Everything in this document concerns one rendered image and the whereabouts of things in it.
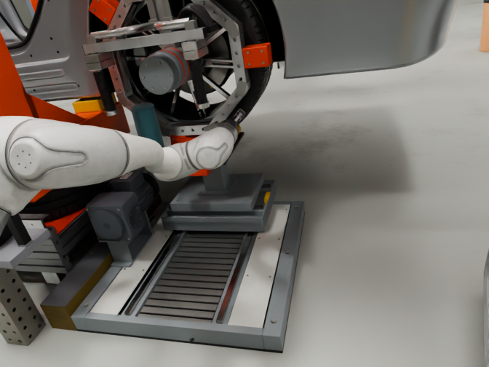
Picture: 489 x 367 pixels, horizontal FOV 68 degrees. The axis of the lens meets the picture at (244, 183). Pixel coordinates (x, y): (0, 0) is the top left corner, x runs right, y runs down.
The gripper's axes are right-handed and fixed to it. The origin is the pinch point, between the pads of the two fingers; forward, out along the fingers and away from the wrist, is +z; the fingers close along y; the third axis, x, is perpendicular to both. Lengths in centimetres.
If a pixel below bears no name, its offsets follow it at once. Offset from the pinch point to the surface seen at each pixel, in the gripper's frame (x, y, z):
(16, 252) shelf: 29, -55, -64
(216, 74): 17.8, 0.6, 15.8
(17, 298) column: 23, -86, -60
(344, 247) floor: -72, -18, 0
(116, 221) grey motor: 13, -54, -32
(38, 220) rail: 36, -71, -38
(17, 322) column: 18, -92, -64
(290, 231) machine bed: -50, -28, -1
